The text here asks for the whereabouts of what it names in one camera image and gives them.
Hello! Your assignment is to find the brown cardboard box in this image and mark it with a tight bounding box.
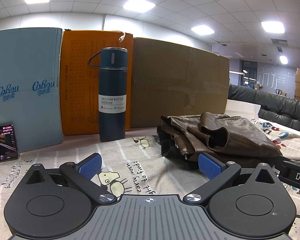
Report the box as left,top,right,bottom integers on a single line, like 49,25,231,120
129,37,230,132

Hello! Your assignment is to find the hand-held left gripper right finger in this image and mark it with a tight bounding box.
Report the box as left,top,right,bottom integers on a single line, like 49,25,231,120
182,152,280,204

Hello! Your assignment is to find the brown leather jacket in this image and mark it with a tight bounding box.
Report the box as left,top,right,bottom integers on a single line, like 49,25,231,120
157,112,283,170

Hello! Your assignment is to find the black leather sofa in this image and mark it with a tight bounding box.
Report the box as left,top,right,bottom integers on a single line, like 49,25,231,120
227,84,300,134

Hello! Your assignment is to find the dark blue vacuum bottle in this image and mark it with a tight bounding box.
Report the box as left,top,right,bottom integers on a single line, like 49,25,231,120
89,47,129,142

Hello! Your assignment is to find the light blue cardboard box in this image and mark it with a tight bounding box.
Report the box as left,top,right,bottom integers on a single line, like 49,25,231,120
0,27,64,153

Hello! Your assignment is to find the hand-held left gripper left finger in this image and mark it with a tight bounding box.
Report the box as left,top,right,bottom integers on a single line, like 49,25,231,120
22,152,118,205

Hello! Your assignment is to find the black smartphone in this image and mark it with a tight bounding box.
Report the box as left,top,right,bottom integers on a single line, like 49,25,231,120
0,124,19,165

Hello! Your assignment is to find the orange cardboard box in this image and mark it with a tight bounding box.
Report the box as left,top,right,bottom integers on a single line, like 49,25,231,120
60,29,133,136

